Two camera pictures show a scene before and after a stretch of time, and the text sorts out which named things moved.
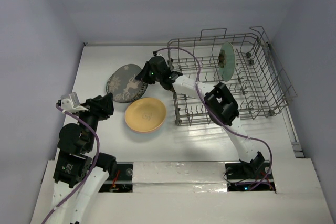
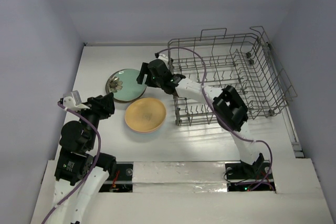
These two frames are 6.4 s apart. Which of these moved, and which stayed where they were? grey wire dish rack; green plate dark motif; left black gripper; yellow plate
Moved: green plate dark motif
Stayed: grey wire dish rack; left black gripper; yellow plate
